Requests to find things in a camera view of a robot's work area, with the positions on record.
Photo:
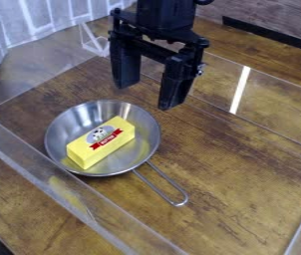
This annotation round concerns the silver pan with wire handle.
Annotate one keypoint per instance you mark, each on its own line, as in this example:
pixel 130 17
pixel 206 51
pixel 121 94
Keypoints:
pixel 81 119

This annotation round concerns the clear acrylic enclosure wall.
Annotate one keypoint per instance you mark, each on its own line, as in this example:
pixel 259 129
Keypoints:
pixel 220 191

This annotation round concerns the white curtain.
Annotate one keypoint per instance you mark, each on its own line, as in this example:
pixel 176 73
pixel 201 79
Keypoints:
pixel 29 20

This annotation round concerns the yellow butter block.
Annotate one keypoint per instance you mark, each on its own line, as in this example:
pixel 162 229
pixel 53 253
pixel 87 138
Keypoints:
pixel 98 143

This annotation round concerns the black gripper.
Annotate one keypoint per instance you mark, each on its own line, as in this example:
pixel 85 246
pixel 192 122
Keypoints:
pixel 160 20

